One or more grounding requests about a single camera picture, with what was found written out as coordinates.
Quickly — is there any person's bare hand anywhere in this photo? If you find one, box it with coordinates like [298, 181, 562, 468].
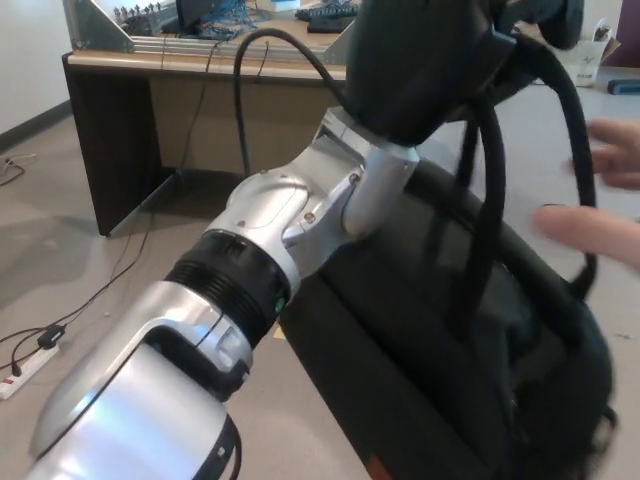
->
[531, 118, 640, 277]

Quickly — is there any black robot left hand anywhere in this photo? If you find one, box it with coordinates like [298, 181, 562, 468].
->
[343, 0, 587, 149]

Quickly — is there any black lunch bag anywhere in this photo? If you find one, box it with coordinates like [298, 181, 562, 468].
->
[276, 29, 620, 480]

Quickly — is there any flat black device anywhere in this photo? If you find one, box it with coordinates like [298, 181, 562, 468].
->
[306, 17, 352, 35]

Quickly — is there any black keyboard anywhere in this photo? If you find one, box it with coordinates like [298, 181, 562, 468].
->
[294, 1, 359, 21]

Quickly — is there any open cardboard box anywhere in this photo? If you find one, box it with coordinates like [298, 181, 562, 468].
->
[573, 22, 621, 89]

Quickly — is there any dark maroon door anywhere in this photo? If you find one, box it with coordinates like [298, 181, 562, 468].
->
[615, 0, 640, 68]

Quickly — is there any black monitor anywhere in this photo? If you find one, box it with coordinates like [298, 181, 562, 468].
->
[173, 0, 222, 30]

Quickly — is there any dark rack with metal knobs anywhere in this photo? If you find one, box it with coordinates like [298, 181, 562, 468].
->
[113, 3, 169, 37]

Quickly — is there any dark wood desk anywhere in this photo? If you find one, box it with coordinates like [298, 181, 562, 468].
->
[62, 0, 362, 238]

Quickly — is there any black power adapter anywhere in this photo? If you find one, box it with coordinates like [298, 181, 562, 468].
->
[37, 324, 69, 350]

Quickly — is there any white power strip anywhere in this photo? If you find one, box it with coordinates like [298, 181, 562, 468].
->
[0, 345, 60, 401]

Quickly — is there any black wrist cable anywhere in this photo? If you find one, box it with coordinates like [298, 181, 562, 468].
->
[233, 28, 362, 177]

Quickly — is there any blue cable tangle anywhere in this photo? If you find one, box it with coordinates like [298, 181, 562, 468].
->
[197, 0, 262, 42]

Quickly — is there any long black power cable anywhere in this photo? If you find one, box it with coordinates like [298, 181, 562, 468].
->
[63, 39, 222, 331]

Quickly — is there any aluminium profile frame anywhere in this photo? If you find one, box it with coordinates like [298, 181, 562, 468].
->
[62, 0, 362, 66]

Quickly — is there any white cable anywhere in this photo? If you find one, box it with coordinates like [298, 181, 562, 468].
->
[0, 153, 39, 187]

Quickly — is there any black plug cable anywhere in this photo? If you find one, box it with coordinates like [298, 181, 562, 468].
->
[0, 327, 47, 380]

